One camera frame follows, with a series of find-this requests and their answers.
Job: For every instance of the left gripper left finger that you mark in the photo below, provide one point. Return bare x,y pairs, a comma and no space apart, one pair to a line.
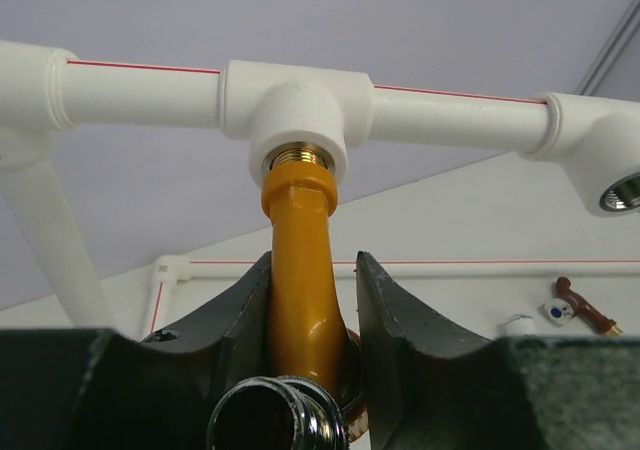
97,389

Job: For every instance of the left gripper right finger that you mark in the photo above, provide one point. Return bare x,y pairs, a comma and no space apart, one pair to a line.
432,384

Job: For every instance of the yellow faucet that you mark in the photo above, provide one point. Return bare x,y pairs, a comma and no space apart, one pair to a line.
313,396

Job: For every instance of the white pipe frame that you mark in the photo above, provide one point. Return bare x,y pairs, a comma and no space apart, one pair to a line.
276,108

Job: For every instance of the white faucet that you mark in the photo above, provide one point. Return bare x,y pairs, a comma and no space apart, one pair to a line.
519,325

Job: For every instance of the dark red faucet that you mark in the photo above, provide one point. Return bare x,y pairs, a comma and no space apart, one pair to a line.
565,305

